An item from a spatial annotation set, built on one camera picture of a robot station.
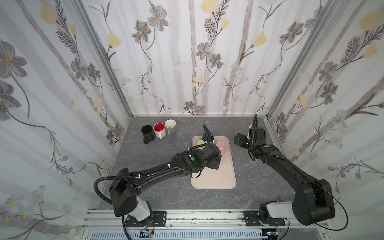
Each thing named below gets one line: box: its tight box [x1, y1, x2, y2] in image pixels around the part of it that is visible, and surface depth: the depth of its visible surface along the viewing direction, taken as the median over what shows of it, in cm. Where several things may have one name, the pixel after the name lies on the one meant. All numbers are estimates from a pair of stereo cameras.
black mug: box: [141, 125, 156, 145], surface depth 103 cm
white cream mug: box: [153, 122, 167, 140], surface depth 106 cm
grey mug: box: [164, 119, 177, 136], surface depth 106 cm
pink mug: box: [215, 141, 231, 154], surface depth 92 cm
